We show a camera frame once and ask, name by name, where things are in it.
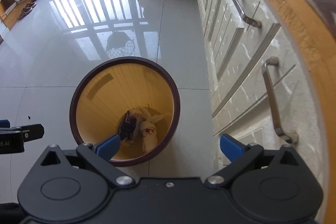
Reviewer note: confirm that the dark snack wrapper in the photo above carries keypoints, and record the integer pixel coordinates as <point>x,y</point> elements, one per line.
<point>129,125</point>

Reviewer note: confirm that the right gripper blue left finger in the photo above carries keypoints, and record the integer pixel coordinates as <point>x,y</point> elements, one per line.
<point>97,157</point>

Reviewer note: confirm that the upper metal drawer handle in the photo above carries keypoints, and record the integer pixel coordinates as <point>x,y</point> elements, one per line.
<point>250,21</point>

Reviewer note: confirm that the pair of slippers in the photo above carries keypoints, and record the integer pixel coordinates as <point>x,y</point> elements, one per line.
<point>26,10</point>

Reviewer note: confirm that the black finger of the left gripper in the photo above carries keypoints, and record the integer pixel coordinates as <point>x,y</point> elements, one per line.
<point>29,132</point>

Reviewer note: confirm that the white plastic bag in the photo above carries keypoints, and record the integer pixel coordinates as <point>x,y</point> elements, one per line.
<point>147,128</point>

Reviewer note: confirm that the white cabinet with drawers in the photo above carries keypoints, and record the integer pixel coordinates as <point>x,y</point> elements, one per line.
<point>304,81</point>

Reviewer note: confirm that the metal drawer handle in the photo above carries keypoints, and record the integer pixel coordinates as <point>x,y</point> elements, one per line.
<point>288,137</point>
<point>250,21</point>

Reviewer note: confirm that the yellow round trash bin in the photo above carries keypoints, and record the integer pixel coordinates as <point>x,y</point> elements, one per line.
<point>114,87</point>

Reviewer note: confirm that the lower metal drawer handle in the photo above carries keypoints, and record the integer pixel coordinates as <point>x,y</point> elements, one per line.
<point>288,137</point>

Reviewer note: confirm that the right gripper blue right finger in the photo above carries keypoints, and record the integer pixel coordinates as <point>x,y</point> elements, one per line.
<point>243,158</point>

